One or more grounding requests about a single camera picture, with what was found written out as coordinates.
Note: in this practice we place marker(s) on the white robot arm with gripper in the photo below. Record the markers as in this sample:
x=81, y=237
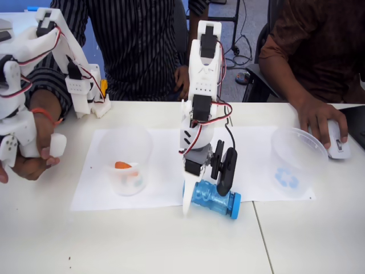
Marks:
x=202, y=74

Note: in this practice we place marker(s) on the white background desk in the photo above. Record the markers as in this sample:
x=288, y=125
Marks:
x=20, y=23

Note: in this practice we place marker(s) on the orange wristband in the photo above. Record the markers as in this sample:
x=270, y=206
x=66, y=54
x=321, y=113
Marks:
x=42, y=112

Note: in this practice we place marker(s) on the grey flat device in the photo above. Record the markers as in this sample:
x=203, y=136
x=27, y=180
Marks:
x=5, y=25

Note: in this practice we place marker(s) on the orange carrot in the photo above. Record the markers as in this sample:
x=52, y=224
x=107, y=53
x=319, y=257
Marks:
x=122, y=165

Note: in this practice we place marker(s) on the black webcam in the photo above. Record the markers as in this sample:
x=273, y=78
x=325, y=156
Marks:
x=228, y=171

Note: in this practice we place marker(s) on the striped-shirt person's left forearm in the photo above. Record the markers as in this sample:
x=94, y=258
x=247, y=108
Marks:
x=192, y=28

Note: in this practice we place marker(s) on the striped-shirt person's right hand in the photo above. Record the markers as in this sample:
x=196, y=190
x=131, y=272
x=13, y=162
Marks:
x=42, y=134

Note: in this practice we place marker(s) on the white paper sheet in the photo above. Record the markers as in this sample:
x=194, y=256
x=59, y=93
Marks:
x=251, y=154
x=94, y=185

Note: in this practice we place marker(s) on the blue plastic bottle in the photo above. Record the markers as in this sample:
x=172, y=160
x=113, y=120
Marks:
x=211, y=199

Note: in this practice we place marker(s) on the small colourful floor item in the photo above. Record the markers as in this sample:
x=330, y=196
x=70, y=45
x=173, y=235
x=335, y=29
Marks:
x=242, y=77

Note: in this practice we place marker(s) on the wide clear plastic tub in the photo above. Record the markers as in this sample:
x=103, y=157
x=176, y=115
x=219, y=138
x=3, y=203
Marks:
x=299, y=160

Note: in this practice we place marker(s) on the tall clear plastic cup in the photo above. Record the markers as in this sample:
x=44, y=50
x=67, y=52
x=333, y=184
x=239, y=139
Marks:
x=128, y=189

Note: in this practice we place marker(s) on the brown-shirt person's right hand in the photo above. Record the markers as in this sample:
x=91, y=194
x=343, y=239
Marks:
x=319, y=114

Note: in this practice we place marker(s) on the person in brown shirt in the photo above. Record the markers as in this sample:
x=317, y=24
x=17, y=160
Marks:
x=319, y=34

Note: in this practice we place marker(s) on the black wheeled rack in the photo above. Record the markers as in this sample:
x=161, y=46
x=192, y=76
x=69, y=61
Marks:
x=236, y=25

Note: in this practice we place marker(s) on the person in striped shirt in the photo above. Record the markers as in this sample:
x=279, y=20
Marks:
x=137, y=42

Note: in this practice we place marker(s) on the black phone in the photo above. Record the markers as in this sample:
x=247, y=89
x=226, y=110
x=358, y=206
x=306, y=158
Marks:
x=4, y=36

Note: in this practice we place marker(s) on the brown-shirt person's right forearm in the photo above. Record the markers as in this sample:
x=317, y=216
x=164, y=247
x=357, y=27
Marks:
x=285, y=74

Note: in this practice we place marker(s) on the white computer mouse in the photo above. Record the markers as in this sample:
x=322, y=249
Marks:
x=339, y=149

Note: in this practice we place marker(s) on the black laptop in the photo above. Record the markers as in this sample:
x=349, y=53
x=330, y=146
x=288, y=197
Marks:
x=359, y=120

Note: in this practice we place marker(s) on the black office chair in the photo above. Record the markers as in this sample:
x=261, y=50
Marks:
x=256, y=74

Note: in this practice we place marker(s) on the grey gripper black servo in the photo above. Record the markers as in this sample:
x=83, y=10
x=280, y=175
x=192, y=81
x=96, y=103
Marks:
x=191, y=166

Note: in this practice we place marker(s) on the striped-shirt person's left hand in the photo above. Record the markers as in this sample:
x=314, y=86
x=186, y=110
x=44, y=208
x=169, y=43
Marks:
x=184, y=77

